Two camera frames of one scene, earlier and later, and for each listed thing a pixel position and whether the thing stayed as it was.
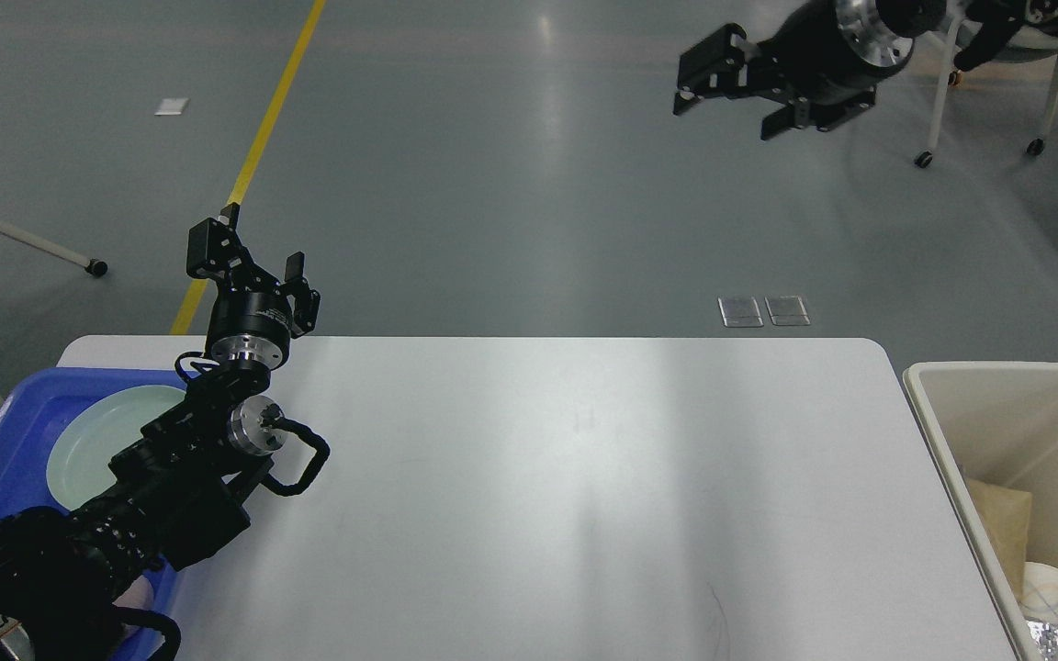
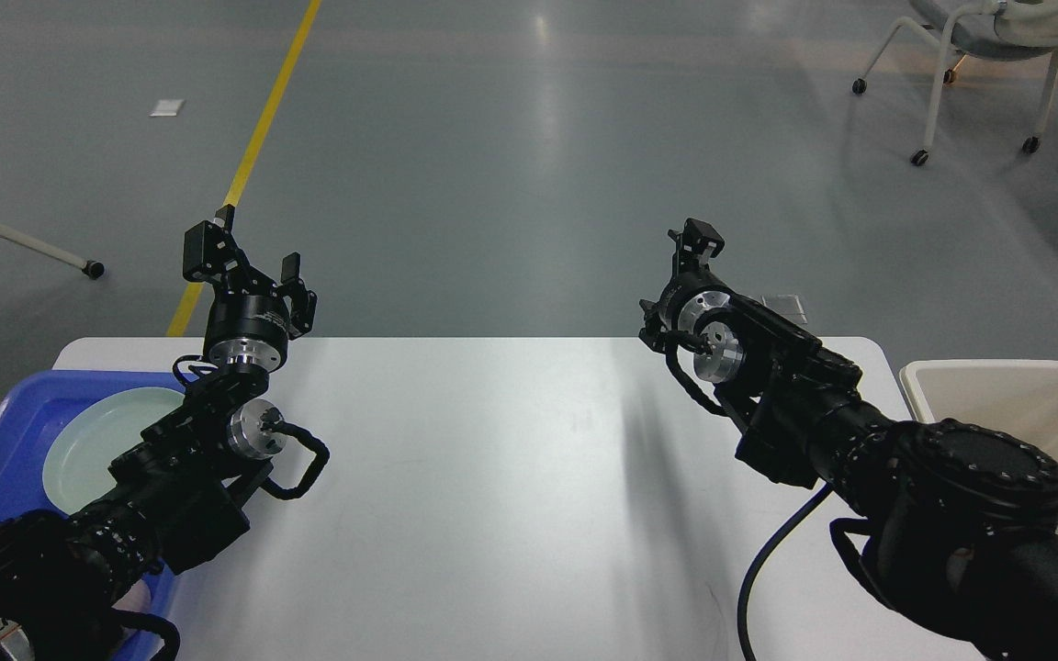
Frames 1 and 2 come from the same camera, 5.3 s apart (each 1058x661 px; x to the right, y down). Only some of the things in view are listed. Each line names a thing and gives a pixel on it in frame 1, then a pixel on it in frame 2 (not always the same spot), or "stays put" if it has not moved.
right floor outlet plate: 787,310 stays put
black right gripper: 827,63 -> 691,293
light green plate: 77,469 stays put
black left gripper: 251,318 stays put
